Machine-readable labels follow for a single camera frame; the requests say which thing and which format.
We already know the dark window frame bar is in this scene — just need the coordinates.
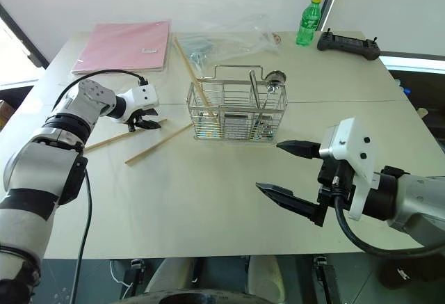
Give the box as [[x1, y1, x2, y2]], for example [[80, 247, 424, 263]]
[[0, 2, 50, 70]]

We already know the thin white cable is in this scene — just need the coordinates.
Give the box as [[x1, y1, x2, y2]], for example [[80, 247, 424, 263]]
[[109, 259, 135, 298]]

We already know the metal wire basket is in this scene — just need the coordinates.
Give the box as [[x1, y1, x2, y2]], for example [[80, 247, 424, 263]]
[[186, 63, 288, 143]]

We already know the blue packaged item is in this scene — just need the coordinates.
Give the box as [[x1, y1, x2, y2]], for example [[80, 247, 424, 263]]
[[178, 37, 215, 69]]

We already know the black remote controller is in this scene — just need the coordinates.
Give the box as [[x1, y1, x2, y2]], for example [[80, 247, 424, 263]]
[[316, 28, 382, 62]]

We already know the pink paper pack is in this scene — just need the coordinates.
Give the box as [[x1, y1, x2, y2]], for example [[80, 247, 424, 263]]
[[70, 21, 172, 76]]

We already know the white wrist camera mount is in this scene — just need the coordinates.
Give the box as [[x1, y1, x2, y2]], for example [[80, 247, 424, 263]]
[[110, 83, 160, 125], [318, 117, 380, 222]]

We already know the green plastic bottle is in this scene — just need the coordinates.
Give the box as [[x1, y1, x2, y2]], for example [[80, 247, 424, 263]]
[[295, 0, 323, 48]]

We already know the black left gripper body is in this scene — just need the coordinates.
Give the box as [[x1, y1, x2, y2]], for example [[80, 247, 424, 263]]
[[128, 109, 147, 134]]

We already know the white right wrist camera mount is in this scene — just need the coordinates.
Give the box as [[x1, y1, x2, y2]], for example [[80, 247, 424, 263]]
[[318, 117, 380, 222]]

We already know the dark rounded shape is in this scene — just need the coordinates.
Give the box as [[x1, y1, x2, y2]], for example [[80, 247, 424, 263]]
[[120, 289, 280, 304]]

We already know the white rounded shape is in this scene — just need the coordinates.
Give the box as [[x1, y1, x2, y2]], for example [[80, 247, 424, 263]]
[[145, 257, 196, 294], [248, 255, 284, 296]]

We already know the metal spoon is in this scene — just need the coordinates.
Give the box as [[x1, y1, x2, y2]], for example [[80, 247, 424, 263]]
[[259, 70, 289, 111]]

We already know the black rounded base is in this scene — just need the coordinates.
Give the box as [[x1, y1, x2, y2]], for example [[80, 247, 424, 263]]
[[378, 243, 445, 290]]

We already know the thin metal utensil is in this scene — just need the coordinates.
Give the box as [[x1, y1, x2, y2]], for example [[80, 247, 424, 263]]
[[248, 69, 261, 108]]

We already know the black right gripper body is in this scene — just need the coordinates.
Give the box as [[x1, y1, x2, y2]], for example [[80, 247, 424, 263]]
[[316, 159, 359, 212]]

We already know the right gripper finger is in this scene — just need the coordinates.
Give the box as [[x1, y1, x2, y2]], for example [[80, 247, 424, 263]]
[[254, 182, 328, 228], [275, 139, 322, 161]]

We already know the clear plastic bag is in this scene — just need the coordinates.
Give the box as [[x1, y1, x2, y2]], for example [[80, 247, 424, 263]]
[[173, 13, 283, 72]]

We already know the wooden chopstick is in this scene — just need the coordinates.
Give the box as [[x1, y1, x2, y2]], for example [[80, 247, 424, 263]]
[[83, 118, 168, 152], [124, 122, 194, 166], [172, 35, 220, 136]]

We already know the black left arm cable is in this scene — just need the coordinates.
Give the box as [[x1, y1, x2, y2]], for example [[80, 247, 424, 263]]
[[51, 69, 149, 304]]

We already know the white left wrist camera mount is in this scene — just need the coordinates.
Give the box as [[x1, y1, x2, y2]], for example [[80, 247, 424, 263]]
[[110, 83, 160, 125]]

